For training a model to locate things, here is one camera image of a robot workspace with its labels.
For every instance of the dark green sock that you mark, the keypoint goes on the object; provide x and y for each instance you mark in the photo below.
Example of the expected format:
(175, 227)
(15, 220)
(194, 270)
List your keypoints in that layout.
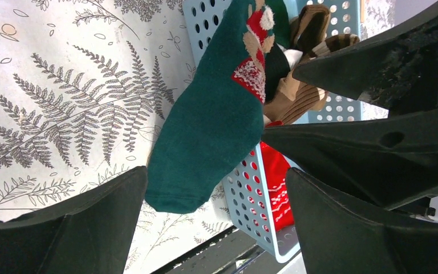
(281, 27)

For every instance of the dark teal sock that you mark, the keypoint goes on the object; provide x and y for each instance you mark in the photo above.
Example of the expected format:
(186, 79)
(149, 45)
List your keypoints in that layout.
(218, 119)

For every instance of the black sock with beige stripes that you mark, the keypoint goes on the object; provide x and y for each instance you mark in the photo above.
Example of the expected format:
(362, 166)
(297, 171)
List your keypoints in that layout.
(276, 67)

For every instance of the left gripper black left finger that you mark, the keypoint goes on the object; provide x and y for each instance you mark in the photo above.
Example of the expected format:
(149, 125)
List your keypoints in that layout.
(88, 233)

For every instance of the light blue plastic basket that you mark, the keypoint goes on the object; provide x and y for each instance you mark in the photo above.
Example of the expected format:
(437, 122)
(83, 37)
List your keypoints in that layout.
(246, 186)

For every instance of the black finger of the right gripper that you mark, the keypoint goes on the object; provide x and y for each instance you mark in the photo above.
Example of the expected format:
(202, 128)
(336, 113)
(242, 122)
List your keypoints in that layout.
(389, 162)
(396, 70)

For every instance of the red patterned sock pair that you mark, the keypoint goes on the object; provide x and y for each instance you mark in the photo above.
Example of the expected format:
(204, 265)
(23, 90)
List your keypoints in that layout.
(275, 168)

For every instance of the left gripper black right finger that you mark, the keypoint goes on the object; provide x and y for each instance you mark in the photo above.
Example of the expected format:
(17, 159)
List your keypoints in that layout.
(339, 233)

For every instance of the tan brown sock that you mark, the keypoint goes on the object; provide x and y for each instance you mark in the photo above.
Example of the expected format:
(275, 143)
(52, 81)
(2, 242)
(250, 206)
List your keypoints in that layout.
(309, 28)

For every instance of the brown striped sock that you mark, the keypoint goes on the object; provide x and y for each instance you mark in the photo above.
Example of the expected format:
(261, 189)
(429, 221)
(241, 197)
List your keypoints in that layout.
(294, 98)

